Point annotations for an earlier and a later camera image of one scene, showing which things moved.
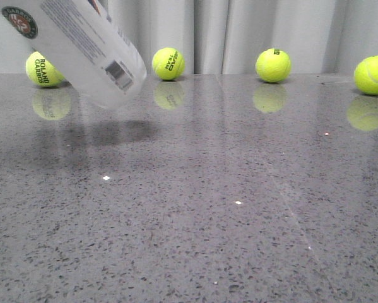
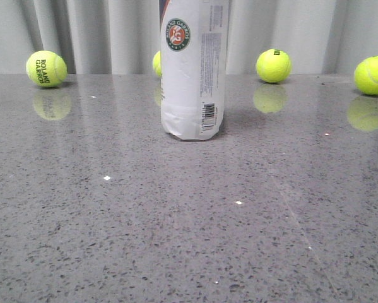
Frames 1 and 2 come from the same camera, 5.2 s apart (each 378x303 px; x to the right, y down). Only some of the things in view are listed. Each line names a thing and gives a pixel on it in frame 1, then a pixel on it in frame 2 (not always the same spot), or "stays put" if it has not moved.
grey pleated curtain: x=228 y=36 stays put
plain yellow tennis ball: x=372 y=75 stays put
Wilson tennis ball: x=273 y=65 stays put
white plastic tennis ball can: x=82 y=41 -> x=194 y=44
